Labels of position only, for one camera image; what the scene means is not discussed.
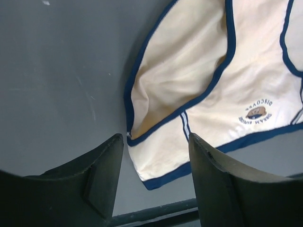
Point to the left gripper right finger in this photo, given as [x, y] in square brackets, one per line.
[230, 193]

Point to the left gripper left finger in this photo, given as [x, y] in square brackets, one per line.
[79, 193]

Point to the beige underwear navy trim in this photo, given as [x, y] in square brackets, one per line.
[230, 71]

